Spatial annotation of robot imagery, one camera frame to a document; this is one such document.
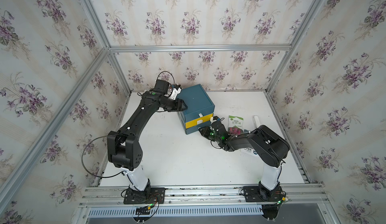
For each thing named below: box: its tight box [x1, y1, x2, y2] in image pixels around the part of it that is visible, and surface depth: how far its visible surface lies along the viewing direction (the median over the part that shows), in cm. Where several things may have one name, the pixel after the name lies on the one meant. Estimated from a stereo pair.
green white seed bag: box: [228, 115, 244, 135], surface depth 103 cm
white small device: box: [252, 115, 261, 129], surface depth 101 cm
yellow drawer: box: [184, 113, 214, 129], surface depth 90 cm
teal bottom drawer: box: [184, 123, 212, 135], surface depth 93 cm
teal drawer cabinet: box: [175, 83, 216, 135], surface depth 88 cm
